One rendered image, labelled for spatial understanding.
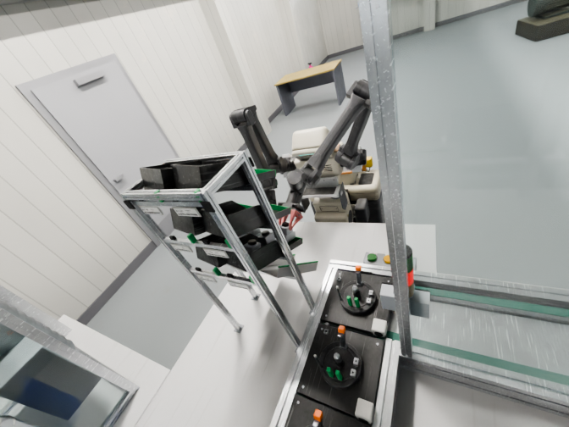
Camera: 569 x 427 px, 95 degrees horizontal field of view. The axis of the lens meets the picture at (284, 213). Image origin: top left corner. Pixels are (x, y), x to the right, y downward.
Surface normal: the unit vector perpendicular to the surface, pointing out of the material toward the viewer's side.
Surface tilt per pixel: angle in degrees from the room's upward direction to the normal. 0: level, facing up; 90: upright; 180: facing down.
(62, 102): 90
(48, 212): 90
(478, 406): 0
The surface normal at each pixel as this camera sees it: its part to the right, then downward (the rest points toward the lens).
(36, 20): 0.88, 0.00
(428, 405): -0.32, -0.75
